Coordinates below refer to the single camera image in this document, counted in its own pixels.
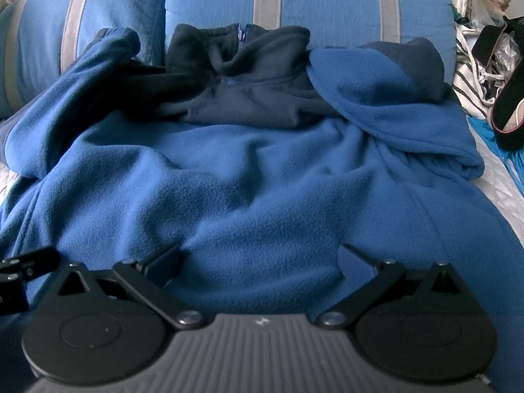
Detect turquoise cloth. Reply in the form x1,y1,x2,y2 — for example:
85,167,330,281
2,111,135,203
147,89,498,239
469,115,524,197

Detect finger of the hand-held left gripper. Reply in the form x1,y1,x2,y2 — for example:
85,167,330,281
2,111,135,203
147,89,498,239
0,280,30,316
0,247,62,283

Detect clear plastic bag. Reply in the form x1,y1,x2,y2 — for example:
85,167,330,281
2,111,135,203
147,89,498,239
471,0,524,74

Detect white black-striped cloth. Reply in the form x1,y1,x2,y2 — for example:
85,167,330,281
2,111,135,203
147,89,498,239
452,25,505,120

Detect blue fleece pullover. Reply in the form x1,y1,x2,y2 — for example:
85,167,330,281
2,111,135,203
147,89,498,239
0,22,524,393

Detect black bag with pink trim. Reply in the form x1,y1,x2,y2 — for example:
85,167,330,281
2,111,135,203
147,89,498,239
473,15,524,152

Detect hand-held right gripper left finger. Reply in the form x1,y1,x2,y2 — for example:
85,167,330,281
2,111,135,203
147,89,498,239
57,243,204,330

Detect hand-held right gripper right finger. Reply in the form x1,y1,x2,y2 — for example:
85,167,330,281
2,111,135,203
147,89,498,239
316,246,476,329

